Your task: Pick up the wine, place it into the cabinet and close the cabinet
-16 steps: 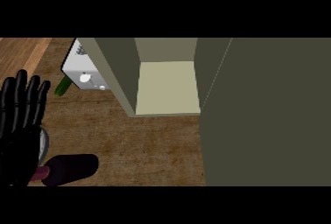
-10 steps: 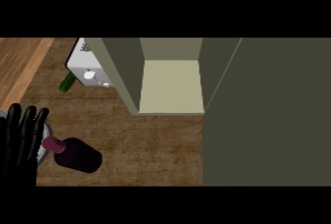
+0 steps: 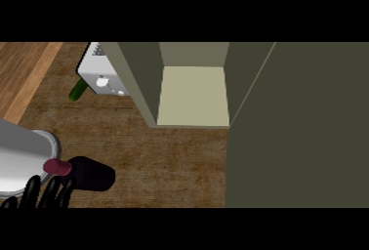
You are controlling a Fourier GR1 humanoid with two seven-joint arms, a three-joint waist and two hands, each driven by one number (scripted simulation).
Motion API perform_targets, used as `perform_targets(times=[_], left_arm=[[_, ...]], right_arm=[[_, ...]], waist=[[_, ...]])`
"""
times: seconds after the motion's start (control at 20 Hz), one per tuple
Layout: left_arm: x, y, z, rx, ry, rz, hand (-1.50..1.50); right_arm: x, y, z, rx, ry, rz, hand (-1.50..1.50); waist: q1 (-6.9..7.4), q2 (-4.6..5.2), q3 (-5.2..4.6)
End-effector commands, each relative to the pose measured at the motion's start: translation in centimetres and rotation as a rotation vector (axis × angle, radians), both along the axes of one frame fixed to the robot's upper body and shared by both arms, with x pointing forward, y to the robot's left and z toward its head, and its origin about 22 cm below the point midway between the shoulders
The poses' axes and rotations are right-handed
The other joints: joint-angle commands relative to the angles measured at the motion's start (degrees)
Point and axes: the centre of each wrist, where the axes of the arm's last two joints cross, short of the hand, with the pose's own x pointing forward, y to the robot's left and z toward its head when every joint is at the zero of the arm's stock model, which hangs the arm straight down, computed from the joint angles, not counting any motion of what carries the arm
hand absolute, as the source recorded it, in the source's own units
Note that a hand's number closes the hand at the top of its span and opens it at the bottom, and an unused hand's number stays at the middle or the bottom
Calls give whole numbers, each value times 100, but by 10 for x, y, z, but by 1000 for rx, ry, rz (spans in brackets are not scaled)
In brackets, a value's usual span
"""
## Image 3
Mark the white appliance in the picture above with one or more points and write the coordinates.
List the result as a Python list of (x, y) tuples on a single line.
[(98, 76)]

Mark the green cucumber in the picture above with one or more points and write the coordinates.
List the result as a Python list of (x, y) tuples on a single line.
[(79, 90)]

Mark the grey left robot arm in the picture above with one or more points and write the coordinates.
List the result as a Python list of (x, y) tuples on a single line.
[(21, 151)]

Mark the olive open cabinet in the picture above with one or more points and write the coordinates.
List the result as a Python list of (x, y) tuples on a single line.
[(193, 97)]

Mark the dark wine bottle maroon cap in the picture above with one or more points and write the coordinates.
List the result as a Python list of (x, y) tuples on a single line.
[(92, 174)]

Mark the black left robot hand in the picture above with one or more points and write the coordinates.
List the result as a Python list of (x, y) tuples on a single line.
[(52, 195)]

